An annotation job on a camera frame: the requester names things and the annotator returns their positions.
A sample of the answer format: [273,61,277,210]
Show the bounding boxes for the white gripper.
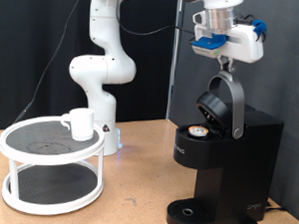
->
[190,10,266,75]

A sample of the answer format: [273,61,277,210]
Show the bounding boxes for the orange-rimmed coffee pod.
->
[187,124,210,139]

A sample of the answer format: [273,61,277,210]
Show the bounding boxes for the black Keurig coffee machine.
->
[165,67,287,224]

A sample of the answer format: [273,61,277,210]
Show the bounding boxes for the white ceramic mug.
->
[59,107,96,142]

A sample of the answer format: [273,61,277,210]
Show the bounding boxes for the vertical metal pole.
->
[164,0,186,121]

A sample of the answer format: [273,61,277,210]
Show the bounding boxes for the grey partition panel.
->
[165,0,299,224]

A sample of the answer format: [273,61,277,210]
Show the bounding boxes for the white two-tier turntable stand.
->
[0,112,108,219]

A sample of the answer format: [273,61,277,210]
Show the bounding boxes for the black backdrop curtain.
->
[0,0,179,138]

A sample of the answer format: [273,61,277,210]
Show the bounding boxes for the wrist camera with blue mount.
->
[187,32,228,60]

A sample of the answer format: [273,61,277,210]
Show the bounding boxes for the large blue cable clip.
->
[251,19,269,38]

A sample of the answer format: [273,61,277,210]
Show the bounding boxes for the black power cord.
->
[264,200,288,214]

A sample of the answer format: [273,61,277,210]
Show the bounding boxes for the black camera cable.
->
[0,0,198,157]

